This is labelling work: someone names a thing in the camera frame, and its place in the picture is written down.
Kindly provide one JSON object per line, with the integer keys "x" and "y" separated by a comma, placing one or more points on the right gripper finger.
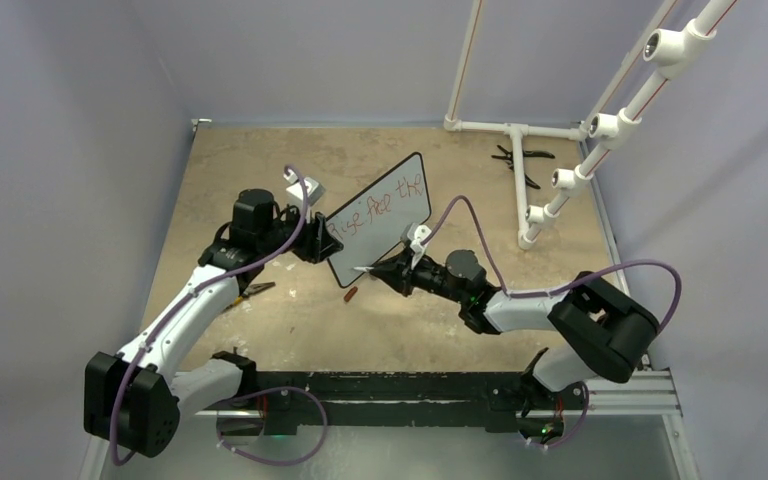
{"x": 399, "y": 280}
{"x": 396, "y": 262}

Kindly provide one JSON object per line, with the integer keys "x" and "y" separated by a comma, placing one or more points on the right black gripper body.
{"x": 430, "y": 276}

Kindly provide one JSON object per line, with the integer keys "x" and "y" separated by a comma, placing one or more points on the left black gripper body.
{"x": 279, "y": 230}

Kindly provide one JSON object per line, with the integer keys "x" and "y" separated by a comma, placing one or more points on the small black-framed whiteboard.
{"x": 371, "y": 223}

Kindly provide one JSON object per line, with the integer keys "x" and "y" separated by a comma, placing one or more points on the red marker cap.
{"x": 350, "y": 294}

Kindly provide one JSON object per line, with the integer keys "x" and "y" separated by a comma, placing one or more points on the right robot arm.
{"x": 605, "y": 331}

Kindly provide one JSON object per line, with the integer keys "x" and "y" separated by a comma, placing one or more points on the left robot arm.
{"x": 136, "y": 398}

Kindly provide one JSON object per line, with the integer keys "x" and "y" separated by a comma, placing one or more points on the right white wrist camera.
{"x": 414, "y": 240}

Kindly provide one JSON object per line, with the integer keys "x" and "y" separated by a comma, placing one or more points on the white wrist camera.
{"x": 414, "y": 240}
{"x": 300, "y": 193}

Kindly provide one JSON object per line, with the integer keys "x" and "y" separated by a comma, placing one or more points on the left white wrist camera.
{"x": 300, "y": 193}

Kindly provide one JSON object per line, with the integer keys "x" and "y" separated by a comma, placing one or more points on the yellow-handled pliers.
{"x": 250, "y": 291}

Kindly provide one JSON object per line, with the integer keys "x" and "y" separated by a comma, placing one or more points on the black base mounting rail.
{"x": 497, "y": 402}

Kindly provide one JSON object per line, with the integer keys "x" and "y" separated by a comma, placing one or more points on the aluminium extrusion frame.
{"x": 646, "y": 393}

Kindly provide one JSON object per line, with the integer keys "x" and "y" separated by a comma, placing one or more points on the white PVC pipe frame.
{"x": 670, "y": 52}

